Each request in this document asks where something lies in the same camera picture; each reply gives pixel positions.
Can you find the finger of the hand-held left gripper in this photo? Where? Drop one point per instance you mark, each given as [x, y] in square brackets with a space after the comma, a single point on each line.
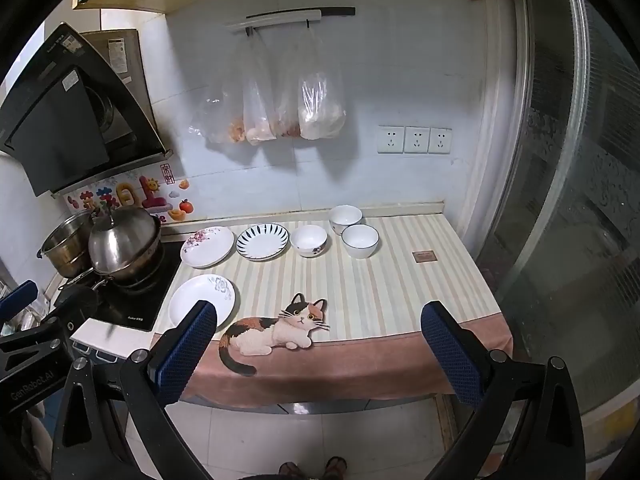
[75, 305]
[17, 297]

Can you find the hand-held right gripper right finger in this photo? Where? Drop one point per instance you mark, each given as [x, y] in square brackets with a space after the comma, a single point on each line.
[450, 355]

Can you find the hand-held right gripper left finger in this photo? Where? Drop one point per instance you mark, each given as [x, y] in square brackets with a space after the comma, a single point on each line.
[185, 355]

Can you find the white plate grey flower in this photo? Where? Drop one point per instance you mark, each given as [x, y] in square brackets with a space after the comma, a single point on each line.
[200, 300]

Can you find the pink floral white plate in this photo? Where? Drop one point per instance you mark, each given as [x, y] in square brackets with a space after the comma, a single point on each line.
[207, 242]

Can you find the blue striped white plate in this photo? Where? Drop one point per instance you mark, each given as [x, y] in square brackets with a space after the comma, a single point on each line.
[262, 241]

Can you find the white bowl blue rim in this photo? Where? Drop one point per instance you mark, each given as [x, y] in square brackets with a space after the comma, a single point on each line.
[345, 217]
[360, 241]

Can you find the white bowl floral print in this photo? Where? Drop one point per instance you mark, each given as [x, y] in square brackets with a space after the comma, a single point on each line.
[308, 240]

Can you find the stainless steel pot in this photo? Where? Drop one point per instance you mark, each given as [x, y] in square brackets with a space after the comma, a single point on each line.
[62, 250]

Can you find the black induction cooker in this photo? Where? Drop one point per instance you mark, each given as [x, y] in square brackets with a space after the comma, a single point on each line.
[135, 305]

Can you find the dark wok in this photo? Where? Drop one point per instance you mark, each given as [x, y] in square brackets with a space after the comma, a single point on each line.
[142, 272]

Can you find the steel wok lid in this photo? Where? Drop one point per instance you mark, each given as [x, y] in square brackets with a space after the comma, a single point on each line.
[122, 240]

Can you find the striped cat print tablecloth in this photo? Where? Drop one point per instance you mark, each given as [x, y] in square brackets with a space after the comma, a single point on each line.
[380, 300]

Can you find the person's left foot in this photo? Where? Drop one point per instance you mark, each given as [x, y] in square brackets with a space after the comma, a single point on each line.
[290, 471]

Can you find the person's foot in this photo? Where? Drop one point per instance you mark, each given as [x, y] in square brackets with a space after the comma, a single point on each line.
[335, 467]
[290, 471]

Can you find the person's right foot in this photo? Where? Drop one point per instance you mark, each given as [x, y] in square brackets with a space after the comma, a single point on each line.
[335, 467]

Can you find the black range hood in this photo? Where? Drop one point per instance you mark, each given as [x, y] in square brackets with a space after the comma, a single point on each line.
[75, 125]

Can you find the clear plastic bag orange contents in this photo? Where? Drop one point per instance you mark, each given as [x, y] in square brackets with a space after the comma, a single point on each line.
[222, 120]

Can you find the large clear plastic bag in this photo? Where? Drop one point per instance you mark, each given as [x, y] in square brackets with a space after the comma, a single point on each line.
[322, 105]

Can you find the colourful wall stickers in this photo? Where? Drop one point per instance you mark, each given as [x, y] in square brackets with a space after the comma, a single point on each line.
[145, 195]

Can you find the white wall socket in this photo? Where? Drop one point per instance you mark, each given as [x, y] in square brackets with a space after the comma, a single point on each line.
[391, 140]
[440, 141]
[416, 140]

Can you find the wall hook rail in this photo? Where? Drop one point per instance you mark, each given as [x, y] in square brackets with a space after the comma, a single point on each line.
[290, 15]

